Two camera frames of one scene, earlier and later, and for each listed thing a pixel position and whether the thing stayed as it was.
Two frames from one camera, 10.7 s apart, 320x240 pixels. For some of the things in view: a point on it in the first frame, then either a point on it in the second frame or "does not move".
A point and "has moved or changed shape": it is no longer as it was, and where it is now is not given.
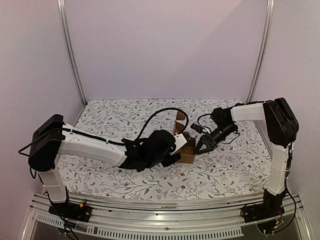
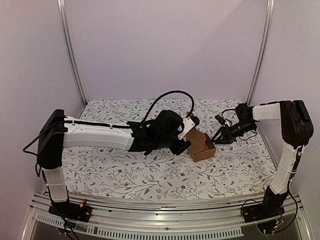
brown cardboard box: (187, 152) has moved or changed shape
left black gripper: (172, 161) to (180, 148)
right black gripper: (210, 140) to (227, 131)
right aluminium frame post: (270, 10) does not move
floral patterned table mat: (236, 167) does not move
